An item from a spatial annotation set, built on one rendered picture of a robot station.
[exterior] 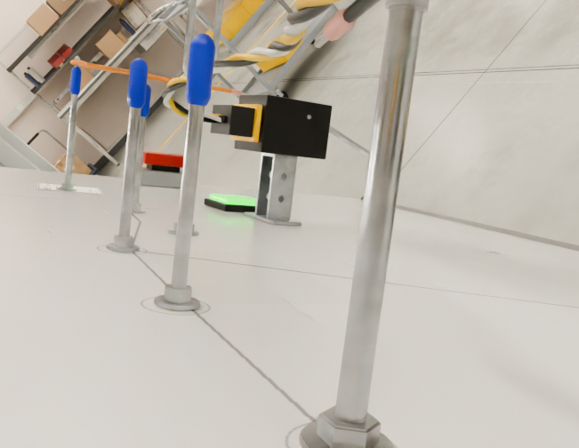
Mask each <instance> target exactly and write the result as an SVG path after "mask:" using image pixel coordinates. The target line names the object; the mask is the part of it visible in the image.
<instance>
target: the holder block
mask: <svg viewBox="0 0 579 448"><path fill-rule="evenodd" d="M239 104H259V105H262V113H261V128H260V136H259V141H258V142H251V141H242V140H235V146H234V148H235V149H242V150H248V151H255V152H262V153H270V154H277V155H285V156H300V157H307V158H316V159H324V160H325V159H326V150H327V142H328V135H329V128H330V121H331V114H332V106H330V105H326V104H320V103H315V102H309V101H305V100H295V99H289V98H285V97H279V96H274V95H268V94H263V95H240V96H239ZM307 115H310V116H311V119H307Z"/></svg>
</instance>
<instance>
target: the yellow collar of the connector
mask: <svg viewBox="0 0 579 448"><path fill-rule="evenodd" d="M235 106H240V107H247V108H255V113H254V121H253V137H252V138H251V137H241V136H232V135H231V137H230V138H231V139H232V140H242V141H251V142H258V141H259V133H260V125H261V110H262V105H259V104H235Z"/></svg>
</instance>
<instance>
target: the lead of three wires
mask: <svg viewBox="0 0 579 448"><path fill-rule="evenodd" d="M186 83H187V78H186V77H185V75H184V73H183V74H182V75H181V76H180V77H176V78H174V79H171V80H170V81H169V82H168V83H167V86H166V88H165V89H164V90H163V91H161V95H162V97H163V98H164V100H163V102H164V105H165V106H166V107H168V108H171V109H172V111H173V112H174V113H176V114H177V115H179V116H184V117H188V113H189V108H185V107H183V106H181V105H180V104H179V103H177V102H176V101H175V100H173V94H174V93H175V91H176V90H178V89H180V88H182V87H183V86H185V85H186ZM219 116H221V115H220V114H208V113H206V112H205V113H204V122H207V123H214V124H219V123H217V122H221V118H220V117H219Z"/></svg>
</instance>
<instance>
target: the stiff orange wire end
mask: <svg viewBox="0 0 579 448"><path fill-rule="evenodd" d="M70 63H71V64H72V65H76V64H78V66H81V67H86V68H95V69H99V70H105V71H109V72H115V73H119V74H125V75H129V74H130V70H126V69H121V68H112V67H108V66H102V65H98V64H93V63H88V62H85V61H81V60H72V61H71V62H70ZM148 79H154V80H159V81H164V82H169V81H170V80H171V79H173V78H170V77H164V76H156V75H151V74H148ZM212 90H213V91H218V92H227V93H230V94H232V95H237V96H240V95H242V94H243V95H249V93H245V92H242V91H240V90H237V89H227V88H222V87H217V86H212Z"/></svg>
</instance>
